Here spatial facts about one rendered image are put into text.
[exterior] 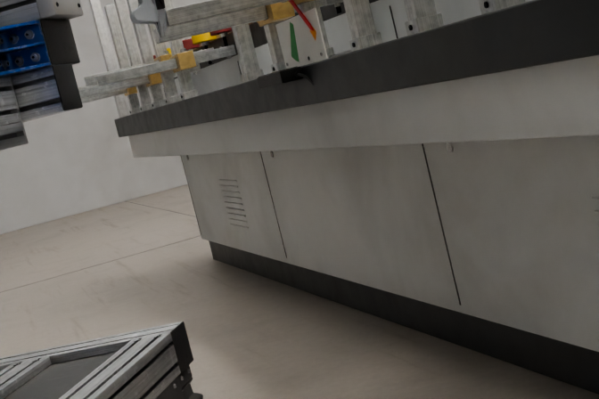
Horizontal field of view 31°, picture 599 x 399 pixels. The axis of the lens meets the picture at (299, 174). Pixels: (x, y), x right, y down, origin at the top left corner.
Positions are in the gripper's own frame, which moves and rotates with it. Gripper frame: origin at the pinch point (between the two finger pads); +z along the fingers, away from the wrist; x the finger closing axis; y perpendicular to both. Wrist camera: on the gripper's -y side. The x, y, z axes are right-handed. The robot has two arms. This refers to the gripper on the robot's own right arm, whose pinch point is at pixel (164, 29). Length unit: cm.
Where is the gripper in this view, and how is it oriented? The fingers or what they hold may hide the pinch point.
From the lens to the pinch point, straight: 206.6
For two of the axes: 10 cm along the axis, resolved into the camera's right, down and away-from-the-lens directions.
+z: 2.4, 9.7, 0.8
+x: 3.1, 0.1, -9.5
